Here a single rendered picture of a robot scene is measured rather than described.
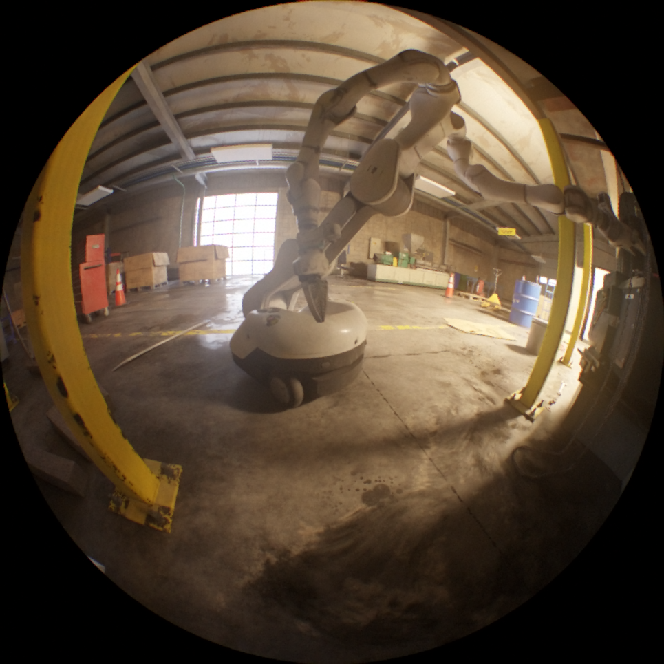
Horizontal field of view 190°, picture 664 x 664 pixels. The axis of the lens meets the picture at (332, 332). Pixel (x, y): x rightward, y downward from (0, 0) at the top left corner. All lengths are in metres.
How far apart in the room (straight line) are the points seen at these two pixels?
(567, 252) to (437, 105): 0.86
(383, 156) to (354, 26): 4.97
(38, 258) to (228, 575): 0.68
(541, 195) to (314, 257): 0.65
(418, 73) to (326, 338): 0.88
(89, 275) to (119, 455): 3.19
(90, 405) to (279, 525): 0.49
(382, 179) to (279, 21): 5.16
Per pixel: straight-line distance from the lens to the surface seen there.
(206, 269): 5.82
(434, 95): 0.80
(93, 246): 3.66
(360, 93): 0.73
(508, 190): 0.70
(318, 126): 0.68
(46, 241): 0.46
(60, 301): 0.47
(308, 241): 0.51
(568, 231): 1.26
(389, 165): 0.65
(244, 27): 5.69
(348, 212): 0.70
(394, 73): 0.71
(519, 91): 1.49
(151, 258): 6.79
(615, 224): 0.76
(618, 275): 1.45
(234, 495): 0.63
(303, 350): 0.65
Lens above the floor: 0.55
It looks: 20 degrees down
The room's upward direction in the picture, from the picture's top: 4 degrees clockwise
